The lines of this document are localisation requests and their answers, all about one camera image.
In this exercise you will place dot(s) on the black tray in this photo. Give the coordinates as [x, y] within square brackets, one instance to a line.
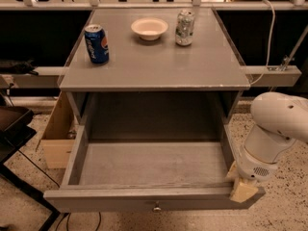
[13, 119]

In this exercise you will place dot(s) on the blue Pepsi can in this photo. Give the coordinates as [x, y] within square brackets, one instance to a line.
[96, 43]

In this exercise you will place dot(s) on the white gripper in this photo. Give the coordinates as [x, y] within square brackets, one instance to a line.
[254, 167]

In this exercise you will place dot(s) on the black stand frame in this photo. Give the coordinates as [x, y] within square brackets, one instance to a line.
[9, 144]

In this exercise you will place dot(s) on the grey top drawer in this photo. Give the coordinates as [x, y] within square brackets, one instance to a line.
[150, 151]

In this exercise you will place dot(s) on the green silver soda can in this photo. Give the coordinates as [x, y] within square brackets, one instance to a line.
[184, 27]

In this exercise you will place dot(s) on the white bowl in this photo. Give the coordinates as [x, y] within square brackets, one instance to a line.
[149, 28]

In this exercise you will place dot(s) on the wooden box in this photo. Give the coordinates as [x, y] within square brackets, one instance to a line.
[56, 141]

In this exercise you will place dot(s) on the grey drawer cabinet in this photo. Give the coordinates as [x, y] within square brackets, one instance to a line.
[208, 64]

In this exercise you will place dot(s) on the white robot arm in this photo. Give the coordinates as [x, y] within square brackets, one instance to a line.
[279, 121]

